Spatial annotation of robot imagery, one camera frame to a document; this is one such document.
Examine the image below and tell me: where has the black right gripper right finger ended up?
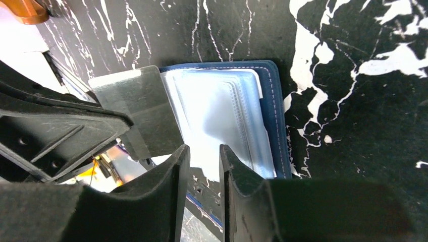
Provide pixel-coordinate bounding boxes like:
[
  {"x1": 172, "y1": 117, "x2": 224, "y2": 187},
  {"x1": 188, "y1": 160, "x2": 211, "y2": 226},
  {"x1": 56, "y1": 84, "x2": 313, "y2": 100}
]
[{"x1": 219, "y1": 145, "x2": 420, "y2": 241}]

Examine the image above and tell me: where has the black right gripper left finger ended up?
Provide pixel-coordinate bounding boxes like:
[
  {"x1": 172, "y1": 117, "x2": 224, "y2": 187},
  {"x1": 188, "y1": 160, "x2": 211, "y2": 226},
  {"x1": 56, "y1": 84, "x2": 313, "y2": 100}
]
[{"x1": 1, "y1": 145, "x2": 190, "y2": 241}]

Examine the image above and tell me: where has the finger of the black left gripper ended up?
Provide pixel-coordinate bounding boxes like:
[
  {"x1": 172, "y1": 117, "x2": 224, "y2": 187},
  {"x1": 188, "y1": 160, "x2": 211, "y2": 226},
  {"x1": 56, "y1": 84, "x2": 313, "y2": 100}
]
[{"x1": 1, "y1": 63, "x2": 133, "y2": 182}]

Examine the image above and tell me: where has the blue leather card holder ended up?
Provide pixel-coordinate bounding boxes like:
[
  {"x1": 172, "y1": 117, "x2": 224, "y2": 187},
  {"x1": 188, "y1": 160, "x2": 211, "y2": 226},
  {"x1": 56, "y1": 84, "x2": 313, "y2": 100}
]
[{"x1": 160, "y1": 60, "x2": 291, "y2": 182}]

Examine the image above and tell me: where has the orange wooden rack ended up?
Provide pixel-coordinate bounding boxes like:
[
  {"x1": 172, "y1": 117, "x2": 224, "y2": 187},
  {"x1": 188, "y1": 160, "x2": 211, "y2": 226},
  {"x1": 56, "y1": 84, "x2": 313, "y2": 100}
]
[{"x1": 1, "y1": 0, "x2": 49, "y2": 25}]

